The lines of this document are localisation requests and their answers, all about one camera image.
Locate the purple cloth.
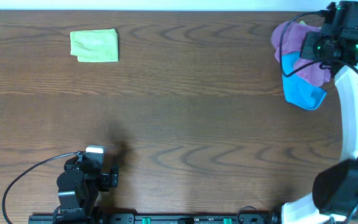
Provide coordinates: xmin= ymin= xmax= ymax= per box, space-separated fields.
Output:
xmin=271 ymin=21 xmax=331 ymax=86

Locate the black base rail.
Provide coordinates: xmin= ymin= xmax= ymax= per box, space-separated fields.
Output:
xmin=28 ymin=212 xmax=282 ymax=224

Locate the blue cloth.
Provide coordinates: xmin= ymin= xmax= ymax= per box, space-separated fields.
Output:
xmin=281 ymin=51 xmax=328 ymax=111

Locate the folded green cloth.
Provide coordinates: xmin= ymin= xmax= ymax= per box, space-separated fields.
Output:
xmin=70 ymin=29 xmax=119 ymax=63

